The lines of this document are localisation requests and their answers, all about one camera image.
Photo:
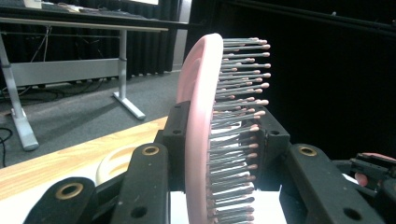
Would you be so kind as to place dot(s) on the black curtain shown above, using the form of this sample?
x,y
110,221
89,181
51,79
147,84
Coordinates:
x,y
149,49

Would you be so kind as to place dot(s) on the pink hairbrush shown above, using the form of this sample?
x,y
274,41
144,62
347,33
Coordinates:
x,y
199,109

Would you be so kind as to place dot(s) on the cream ribbed cup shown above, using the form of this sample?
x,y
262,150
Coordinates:
x,y
113,163

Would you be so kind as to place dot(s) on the white metal desk frame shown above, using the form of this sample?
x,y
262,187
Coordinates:
x,y
65,70

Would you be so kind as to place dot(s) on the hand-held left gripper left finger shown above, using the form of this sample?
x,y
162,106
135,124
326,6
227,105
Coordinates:
x,y
177,146

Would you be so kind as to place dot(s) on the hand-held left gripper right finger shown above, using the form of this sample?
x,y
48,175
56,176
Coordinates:
x,y
275,146

